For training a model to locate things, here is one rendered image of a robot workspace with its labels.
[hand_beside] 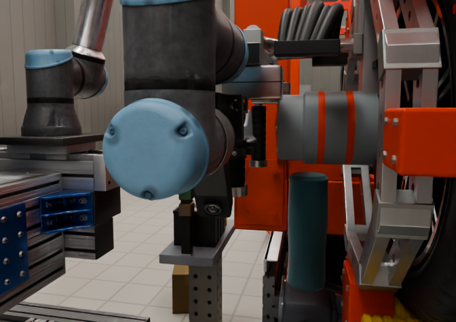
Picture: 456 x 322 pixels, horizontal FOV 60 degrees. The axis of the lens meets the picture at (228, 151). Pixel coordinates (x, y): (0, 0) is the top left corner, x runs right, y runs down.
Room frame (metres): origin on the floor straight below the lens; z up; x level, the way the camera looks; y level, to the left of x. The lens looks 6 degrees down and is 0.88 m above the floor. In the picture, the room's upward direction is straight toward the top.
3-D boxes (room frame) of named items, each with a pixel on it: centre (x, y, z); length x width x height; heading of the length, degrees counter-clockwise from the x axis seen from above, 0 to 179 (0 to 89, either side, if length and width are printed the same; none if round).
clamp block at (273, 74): (0.62, -0.04, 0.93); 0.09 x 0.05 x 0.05; 79
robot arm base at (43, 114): (1.08, 0.48, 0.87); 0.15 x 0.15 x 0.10
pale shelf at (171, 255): (1.36, 0.09, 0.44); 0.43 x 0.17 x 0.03; 169
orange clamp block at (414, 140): (0.44, -0.22, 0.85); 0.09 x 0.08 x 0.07; 169
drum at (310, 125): (0.76, -0.20, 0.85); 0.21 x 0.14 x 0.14; 79
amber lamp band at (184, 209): (1.16, 0.12, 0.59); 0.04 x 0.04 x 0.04; 79
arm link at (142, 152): (0.33, 0.05, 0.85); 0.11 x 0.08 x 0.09; 169
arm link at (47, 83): (1.08, 0.48, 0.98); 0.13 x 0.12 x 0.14; 166
